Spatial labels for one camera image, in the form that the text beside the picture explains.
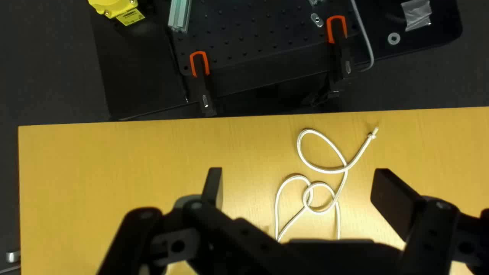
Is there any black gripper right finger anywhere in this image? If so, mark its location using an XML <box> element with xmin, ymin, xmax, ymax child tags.
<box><xmin>370</xmin><ymin>166</ymin><xmax>489</xmax><ymax>275</ymax></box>

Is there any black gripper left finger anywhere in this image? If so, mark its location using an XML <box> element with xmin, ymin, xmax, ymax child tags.
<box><xmin>96</xmin><ymin>166</ymin><xmax>281</xmax><ymax>275</ymax></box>

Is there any white braided rope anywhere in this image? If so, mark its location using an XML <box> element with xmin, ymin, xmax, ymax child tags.
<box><xmin>274</xmin><ymin>125</ymin><xmax>380</xmax><ymax>241</ymax></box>

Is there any small metal knob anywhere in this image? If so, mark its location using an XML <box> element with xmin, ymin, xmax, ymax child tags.
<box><xmin>3</xmin><ymin>247</ymin><xmax>21</xmax><ymax>266</ymax></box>

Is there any metal washer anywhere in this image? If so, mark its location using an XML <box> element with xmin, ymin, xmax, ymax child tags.
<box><xmin>385</xmin><ymin>30</ymin><xmax>403</xmax><ymax>47</ymax></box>

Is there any pale green bar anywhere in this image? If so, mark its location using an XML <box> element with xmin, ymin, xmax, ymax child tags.
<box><xmin>167</xmin><ymin>0</ymin><xmax>196</xmax><ymax>35</ymax></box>

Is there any yellow emergency stop button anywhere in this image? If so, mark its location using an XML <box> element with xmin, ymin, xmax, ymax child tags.
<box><xmin>87</xmin><ymin>0</ymin><xmax>147</xmax><ymax>27</ymax></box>

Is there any small metal fitting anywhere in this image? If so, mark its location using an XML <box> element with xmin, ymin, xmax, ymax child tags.
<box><xmin>309</xmin><ymin>12</ymin><xmax>325</xmax><ymax>29</ymax></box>

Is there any orange handled black clamp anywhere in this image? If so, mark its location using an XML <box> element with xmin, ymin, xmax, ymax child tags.
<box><xmin>186</xmin><ymin>49</ymin><xmax>220</xmax><ymax>113</ymax></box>
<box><xmin>322</xmin><ymin>14</ymin><xmax>356</xmax><ymax>99</ymax></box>

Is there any grey cable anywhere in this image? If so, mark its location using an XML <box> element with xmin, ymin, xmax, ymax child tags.
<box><xmin>348</xmin><ymin>0</ymin><xmax>377</xmax><ymax>72</ymax></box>

